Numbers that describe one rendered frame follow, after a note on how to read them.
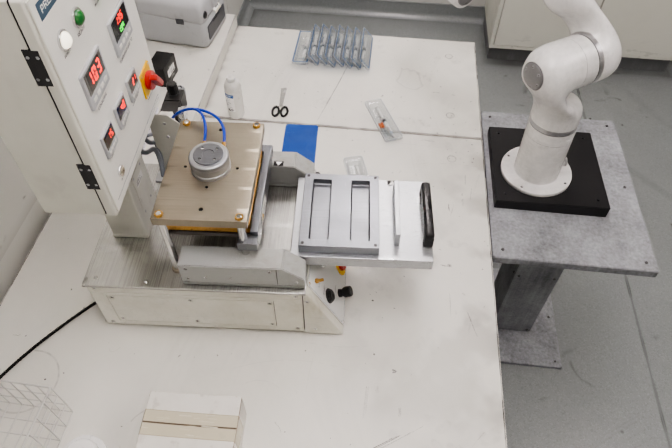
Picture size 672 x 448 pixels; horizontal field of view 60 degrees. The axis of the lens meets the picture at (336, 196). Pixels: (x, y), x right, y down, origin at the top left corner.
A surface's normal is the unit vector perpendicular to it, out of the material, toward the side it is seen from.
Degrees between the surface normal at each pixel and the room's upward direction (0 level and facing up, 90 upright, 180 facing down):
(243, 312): 90
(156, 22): 90
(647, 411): 0
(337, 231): 0
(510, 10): 90
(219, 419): 2
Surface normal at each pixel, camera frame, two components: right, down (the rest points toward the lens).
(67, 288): 0.01, -0.65
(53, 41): 1.00, 0.04
